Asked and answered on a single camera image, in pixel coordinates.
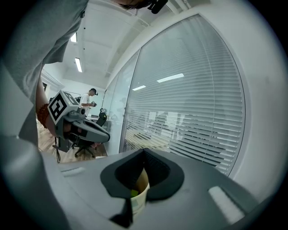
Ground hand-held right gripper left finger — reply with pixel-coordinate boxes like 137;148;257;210
56;148;144;230

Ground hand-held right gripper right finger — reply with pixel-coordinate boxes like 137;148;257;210
135;148;259;230

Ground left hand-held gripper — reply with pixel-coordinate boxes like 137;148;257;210
47;89;111;153

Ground person's left forearm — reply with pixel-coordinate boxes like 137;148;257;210
35;76;57;137

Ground person's left hand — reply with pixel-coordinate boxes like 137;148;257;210
63;122;82;138

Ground black high-back office chair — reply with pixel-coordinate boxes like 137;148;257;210
96;111;108;128

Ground black swivel office chair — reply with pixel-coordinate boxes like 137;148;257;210
72;134;97;158

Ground round wooden meeting table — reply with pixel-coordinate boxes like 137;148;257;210
125;131;174;150

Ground white round bucket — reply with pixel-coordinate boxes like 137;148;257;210
130;168;150;215

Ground white window blinds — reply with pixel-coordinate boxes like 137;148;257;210
119;14;246;176

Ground person's grey sweatshirt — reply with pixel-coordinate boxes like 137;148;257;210
0;0;90;149

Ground person's head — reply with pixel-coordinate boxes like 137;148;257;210
116;0;153;10

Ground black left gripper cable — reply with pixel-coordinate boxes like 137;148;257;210
54;137;62;164

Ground brown beaded bracelet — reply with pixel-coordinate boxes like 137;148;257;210
36;103;50;129

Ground black head-mounted camera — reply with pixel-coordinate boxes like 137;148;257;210
147;0;169;14

